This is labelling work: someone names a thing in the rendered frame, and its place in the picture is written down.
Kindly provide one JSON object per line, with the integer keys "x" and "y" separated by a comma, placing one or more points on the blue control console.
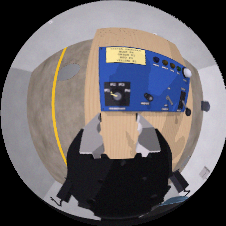
{"x": 132, "y": 75}

